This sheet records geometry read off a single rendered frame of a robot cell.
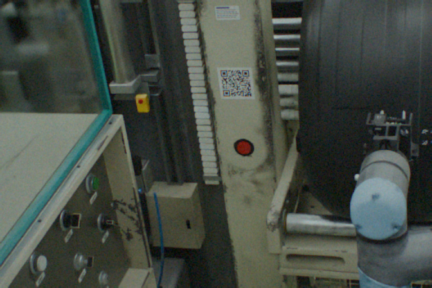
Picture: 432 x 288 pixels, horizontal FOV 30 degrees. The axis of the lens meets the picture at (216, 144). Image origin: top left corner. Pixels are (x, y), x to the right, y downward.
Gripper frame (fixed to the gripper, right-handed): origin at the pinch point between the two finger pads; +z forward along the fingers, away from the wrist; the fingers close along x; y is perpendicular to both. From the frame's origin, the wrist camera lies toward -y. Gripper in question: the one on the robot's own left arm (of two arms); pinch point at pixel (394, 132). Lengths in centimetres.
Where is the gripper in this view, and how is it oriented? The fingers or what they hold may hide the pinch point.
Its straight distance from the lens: 148.4
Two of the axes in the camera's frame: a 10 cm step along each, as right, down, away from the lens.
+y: -0.9, -9.1, -3.9
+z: 2.6, -4.0, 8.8
